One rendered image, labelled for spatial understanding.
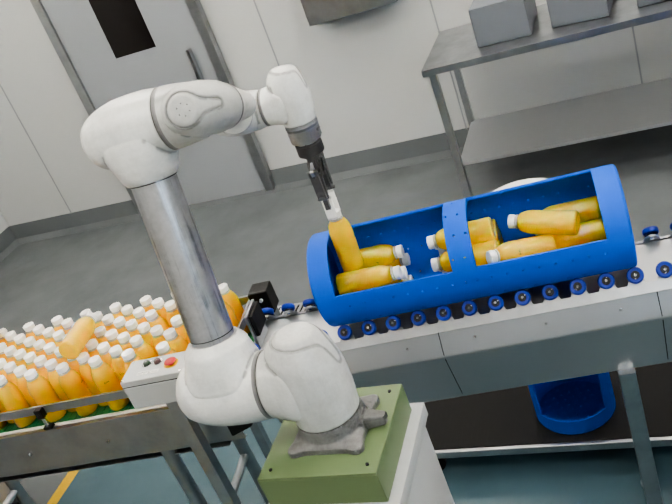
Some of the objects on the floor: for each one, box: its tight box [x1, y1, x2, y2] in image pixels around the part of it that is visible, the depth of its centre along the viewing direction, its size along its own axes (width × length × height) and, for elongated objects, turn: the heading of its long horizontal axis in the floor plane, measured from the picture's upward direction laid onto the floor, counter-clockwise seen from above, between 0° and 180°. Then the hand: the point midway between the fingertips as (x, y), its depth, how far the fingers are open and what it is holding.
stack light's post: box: [250, 421, 272, 459], centre depth 317 cm, size 4×4×110 cm
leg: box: [618, 368, 663, 504], centre depth 250 cm, size 6×6×63 cm
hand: (330, 205), depth 230 cm, fingers closed on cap, 4 cm apart
